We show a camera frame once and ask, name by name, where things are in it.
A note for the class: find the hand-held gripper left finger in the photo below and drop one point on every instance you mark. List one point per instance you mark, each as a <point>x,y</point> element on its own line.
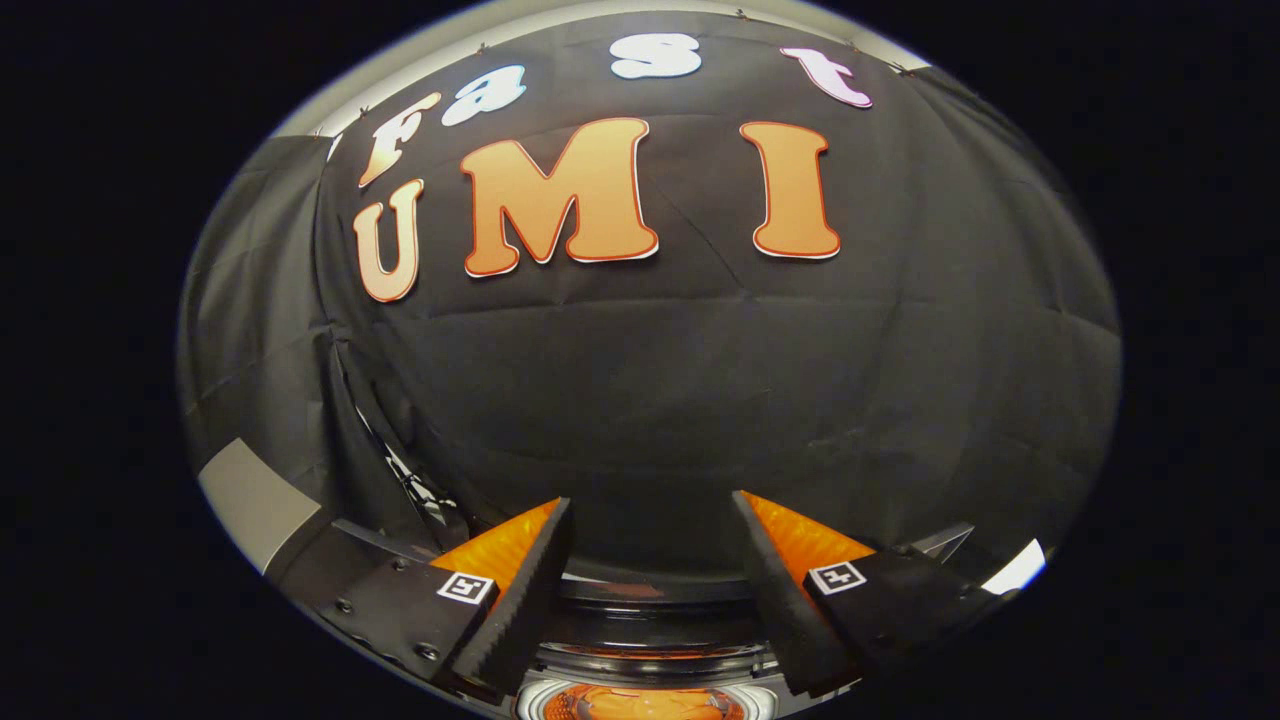
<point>520,600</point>

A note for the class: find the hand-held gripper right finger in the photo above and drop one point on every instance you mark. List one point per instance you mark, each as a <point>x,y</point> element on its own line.
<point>780,600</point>

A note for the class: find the dark grey washing machine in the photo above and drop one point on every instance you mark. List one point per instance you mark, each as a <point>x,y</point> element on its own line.
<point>650,672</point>

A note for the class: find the yellow orange garment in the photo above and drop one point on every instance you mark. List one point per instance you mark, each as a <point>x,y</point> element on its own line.
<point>640,706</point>

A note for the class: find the black backdrop cloth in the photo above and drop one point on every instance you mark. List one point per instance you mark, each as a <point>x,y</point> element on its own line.
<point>700,400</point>

